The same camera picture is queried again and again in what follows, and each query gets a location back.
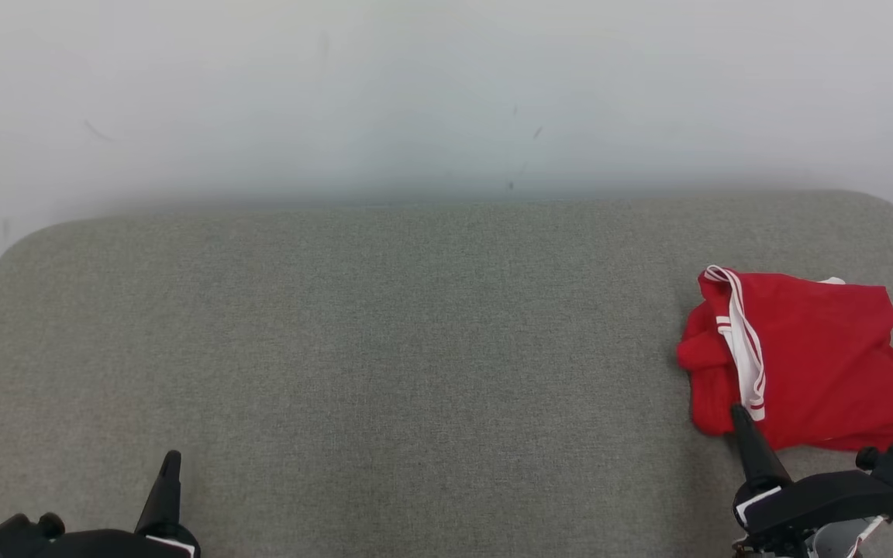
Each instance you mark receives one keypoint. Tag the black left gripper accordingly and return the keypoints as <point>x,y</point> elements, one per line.
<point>121,545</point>

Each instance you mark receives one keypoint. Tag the red Bulls basketball shorts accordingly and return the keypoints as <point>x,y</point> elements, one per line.
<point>842,364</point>

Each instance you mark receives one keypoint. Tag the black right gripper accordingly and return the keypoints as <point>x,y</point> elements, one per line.
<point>826,500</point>

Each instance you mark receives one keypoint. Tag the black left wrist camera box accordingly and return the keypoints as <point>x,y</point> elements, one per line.
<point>16,539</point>

